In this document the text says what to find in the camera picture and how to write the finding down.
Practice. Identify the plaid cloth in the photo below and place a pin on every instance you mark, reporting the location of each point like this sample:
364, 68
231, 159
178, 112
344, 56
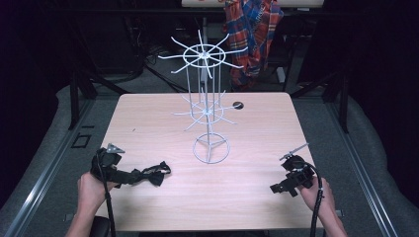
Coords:
252, 36

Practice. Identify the black metal frame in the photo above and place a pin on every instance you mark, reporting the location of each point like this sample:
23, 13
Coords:
342, 105
75, 98

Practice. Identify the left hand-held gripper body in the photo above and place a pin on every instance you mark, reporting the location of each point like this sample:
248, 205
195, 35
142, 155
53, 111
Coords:
107, 164

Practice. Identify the aluminium floor rail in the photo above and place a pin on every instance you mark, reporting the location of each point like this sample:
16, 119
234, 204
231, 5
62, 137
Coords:
360, 171
49, 171

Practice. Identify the black bow tie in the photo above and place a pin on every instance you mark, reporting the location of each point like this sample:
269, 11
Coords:
156, 174

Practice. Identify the person's right hand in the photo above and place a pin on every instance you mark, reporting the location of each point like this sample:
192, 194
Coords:
318, 197

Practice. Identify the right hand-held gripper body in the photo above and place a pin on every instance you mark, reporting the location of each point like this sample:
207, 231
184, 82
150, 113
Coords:
301, 174

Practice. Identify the person's left hand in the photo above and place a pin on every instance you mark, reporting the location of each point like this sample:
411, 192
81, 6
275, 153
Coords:
90, 192

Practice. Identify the black padded seat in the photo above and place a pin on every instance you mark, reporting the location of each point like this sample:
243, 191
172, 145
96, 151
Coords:
100, 227

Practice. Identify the black table grommet hole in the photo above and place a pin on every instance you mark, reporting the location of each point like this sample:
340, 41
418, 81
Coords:
238, 105

